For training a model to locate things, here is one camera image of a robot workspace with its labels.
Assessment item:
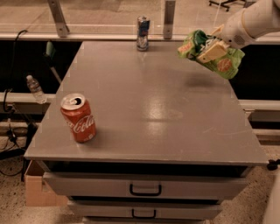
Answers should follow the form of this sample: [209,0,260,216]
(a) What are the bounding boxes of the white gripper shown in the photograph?
[196,12,255,63]

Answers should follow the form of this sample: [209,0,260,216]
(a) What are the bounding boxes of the green rice chip bag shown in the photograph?
[178,30,245,80]

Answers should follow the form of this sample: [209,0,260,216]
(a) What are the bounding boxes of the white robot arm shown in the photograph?
[197,0,280,63]

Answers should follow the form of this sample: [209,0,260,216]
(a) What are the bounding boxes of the blue silver redbull can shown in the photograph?
[136,16,150,51]

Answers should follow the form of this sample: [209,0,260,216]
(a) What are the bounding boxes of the red coca-cola can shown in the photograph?
[60,93,96,143]

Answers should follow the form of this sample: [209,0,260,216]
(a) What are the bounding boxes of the black chair base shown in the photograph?
[208,0,245,12]

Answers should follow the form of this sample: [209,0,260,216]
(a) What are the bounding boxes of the grey drawer cabinet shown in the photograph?
[25,41,268,224]

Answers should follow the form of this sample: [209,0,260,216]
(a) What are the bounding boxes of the clear plastic water bottle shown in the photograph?
[26,75,46,104]

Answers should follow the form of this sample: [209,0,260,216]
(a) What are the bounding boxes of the lower grey drawer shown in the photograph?
[68,200,221,220]

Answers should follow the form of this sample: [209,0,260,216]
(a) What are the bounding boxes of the grey drawer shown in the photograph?
[44,172,247,200]
[68,200,221,220]

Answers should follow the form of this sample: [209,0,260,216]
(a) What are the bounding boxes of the top grey drawer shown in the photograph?
[44,172,247,200]

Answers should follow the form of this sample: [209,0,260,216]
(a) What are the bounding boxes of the cardboard box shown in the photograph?
[24,161,68,207]

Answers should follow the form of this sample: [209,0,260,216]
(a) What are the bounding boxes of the middle metal window bracket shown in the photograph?
[163,0,176,39]

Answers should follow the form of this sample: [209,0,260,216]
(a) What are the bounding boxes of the metal window bracket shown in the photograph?
[163,0,176,39]
[47,0,69,38]

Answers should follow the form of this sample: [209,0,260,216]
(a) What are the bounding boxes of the left metal window bracket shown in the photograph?
[47,0,69,38]

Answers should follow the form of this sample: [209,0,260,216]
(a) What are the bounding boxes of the black cable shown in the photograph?
[3,29,29,114]

